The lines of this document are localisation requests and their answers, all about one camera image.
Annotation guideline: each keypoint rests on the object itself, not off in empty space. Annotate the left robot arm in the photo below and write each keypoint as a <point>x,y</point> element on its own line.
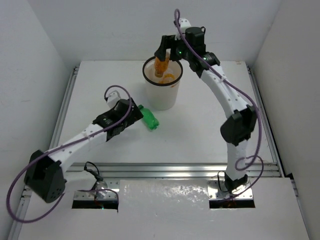
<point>48,175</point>

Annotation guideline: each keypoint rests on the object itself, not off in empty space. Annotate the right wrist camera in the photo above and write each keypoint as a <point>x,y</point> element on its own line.
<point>183,24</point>

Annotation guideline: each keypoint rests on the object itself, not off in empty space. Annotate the orange labelled crushed bottle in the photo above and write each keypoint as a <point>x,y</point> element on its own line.
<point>167,77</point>

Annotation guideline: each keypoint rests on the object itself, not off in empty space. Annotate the green plastic bottle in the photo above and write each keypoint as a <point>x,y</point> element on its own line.
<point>148,118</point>

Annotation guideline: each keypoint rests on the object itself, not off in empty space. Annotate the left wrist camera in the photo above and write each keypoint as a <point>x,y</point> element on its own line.
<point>113,98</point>

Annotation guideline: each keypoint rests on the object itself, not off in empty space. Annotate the white bin with black rim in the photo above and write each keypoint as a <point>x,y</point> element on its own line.
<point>161,96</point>

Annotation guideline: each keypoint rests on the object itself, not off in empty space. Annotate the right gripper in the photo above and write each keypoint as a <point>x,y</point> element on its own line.
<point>168,41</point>

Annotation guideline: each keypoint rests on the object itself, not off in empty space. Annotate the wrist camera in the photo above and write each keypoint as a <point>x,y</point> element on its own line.
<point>183,24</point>
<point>113,98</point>

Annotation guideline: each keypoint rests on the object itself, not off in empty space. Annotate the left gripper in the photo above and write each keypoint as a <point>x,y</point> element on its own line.
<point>135,111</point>

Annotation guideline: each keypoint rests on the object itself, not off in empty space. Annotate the orange juice bottle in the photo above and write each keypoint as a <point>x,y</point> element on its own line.
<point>160,66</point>

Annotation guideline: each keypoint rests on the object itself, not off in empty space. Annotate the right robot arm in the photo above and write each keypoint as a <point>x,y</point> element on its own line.
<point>241,117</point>

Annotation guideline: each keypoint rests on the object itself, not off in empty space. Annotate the white front cover panel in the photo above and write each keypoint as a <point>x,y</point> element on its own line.
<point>176,210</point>

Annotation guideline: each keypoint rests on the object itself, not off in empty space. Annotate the aluminium frame rail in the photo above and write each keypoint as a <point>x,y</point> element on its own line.
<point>200,157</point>

